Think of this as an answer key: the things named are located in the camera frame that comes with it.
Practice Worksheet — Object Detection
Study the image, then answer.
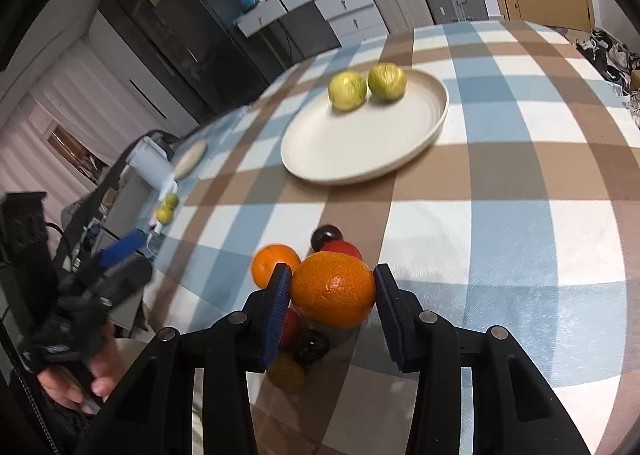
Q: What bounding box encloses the green guava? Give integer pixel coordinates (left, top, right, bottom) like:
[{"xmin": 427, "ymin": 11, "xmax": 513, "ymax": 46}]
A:
[{"xmin": 367, "ymin": 62, "xmax": 407, "ymax": 102}]

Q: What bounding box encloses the yellow guava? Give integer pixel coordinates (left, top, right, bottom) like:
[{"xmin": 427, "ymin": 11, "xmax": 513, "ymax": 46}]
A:
[{"xmin": 327, "ymin": 70, "xmax": 370, "ymax": 112}]

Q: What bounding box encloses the large orange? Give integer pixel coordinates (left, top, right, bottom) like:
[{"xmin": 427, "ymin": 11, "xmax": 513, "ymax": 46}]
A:
[{"xmin": 290, "ymin": 252, "xmax": 377, "ymax": 331}]

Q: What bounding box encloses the beige oval plate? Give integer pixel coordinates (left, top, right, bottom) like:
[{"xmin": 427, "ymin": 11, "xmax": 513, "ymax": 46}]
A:
[{"xmin": 172, "ymin": 139, "xmax": 208, "ymax": 180}]

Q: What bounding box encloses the small orange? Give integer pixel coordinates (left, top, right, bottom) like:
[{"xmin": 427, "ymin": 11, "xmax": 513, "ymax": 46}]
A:
[{"xmin": 251, "ymin": 244, "xmax": 302, "ymax": 290}]

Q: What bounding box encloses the brown kiwi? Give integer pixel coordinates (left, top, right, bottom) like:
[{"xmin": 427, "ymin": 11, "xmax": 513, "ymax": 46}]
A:
[{"xmin": 267, "ymin": 352, "xmax": 307, "ymax": 391}]

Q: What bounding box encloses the person's left hand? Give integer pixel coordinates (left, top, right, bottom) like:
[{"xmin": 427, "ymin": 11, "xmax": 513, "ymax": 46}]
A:
[{"xmin": 37, "ymin": 320, "xmax": 126, "ymax": 411}]

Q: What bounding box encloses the dark refrigerator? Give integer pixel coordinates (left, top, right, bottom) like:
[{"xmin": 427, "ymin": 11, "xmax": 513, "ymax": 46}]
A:
[{"xmin": 97, "ymin": 0, "xmax": 286, "ymax": 123}]

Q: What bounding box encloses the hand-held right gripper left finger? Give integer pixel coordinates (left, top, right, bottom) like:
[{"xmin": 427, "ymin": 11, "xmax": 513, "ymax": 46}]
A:
[{"xmin": 75, "ymin": 262, "xmax": 293, "ymax": 455}]

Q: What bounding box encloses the checkered tablecloth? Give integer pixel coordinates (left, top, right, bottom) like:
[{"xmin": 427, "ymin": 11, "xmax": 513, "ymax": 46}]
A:
[{"xmin": 142, "ymin": 20, "xmax": 640, "ymax": 455}]

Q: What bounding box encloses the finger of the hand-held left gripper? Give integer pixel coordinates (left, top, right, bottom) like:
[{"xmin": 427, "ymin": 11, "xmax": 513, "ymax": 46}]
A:
[
  {"xmin": 97, "ymin": 230, "xmax": 151, "ymax": 268},
  {"xmin": 95, "ymin": 255, "xmax": 153, "ymax": 306}
]

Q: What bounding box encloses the red tomato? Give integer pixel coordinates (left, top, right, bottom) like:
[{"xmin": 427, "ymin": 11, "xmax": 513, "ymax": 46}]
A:
[
  {"xmin": 320, "ymin": 240, "xmax": 363, "ymax": 263},
  {"xmin": 280, "ymin": 307, "xmax": 301, "ymax": 348}
]

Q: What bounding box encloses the pile of shoes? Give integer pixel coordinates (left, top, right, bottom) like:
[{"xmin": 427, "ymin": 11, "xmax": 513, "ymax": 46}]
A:
[{"xmin": 575, "ymin": 27, "xmax": 640, "ymax": 130}]

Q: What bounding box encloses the white desk with drawers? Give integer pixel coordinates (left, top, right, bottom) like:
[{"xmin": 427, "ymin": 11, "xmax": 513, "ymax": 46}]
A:
[{"xmin": 235, "ymin": 0, "xmax": 391, "ymax": 43}]

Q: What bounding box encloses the white pitcher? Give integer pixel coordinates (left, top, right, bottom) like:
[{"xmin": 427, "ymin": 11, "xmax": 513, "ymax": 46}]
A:
[{"xmin": 125, "ymin": 135, "xmax": 176, "ymax": 186}]

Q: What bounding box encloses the dark plum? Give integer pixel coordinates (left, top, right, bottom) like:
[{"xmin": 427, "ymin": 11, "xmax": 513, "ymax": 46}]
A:
[
  {"xmin": 291, "ymin": 328, "xmax": 331, "ymax": 366},
  {"xmin": 311, "ymin": 225, "xmax": 344, "ymax": 252}
]

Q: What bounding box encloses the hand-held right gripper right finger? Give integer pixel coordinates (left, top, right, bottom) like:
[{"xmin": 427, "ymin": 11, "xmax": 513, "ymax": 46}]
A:
[{"xmin": 372, "ymin": 263, "xmax": 593, "ymax": 455}]

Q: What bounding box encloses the beige round plate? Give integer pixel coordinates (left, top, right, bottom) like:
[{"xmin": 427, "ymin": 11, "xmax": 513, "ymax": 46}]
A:
[{"xmin": 280, "ymin": 70, "xmax": 450, "ymax": 186}]

